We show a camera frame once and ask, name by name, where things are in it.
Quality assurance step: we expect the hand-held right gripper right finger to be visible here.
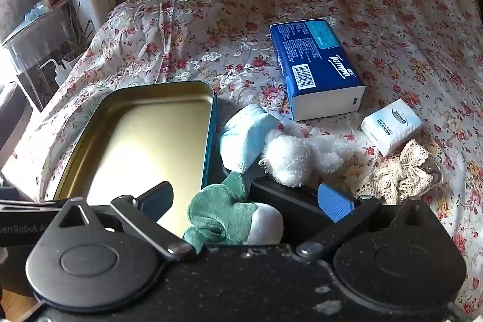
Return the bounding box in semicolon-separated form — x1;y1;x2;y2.
251;175;436;259

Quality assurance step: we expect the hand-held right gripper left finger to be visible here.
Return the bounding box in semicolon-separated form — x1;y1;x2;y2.
56;182;194;261

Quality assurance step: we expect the teal and gold metal tin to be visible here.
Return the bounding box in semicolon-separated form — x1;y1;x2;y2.
53;81;219;232

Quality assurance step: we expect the green and white plush toy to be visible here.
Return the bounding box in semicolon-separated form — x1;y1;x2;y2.
183;171;283;255

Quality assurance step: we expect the cream lace doily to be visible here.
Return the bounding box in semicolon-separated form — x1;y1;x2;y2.
341;139;442;206

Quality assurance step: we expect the small white tissue pack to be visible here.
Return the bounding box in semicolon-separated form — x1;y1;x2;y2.
360;98;425;157

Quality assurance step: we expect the blue face mask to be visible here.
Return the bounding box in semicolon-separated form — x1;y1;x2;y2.
219;104;282;172

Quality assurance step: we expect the brown chair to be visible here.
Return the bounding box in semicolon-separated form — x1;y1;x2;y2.
0;82;34;166

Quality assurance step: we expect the large blue tissue pack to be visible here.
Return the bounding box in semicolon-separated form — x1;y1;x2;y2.
269;18;366;122

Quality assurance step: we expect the white squeeze bottle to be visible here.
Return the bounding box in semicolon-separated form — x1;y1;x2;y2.
40;58;76;88

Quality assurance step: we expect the green potted plant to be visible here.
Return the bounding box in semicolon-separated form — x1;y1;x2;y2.
62;1;96;60

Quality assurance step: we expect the glass side table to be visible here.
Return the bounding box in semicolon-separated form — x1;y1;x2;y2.
2;0;82;111

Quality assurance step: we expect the floral bedspread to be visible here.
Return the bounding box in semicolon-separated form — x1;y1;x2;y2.
2;0;483;319

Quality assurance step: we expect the crumpled blue cloth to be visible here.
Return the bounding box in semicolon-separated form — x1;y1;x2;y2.
24;3;52;23

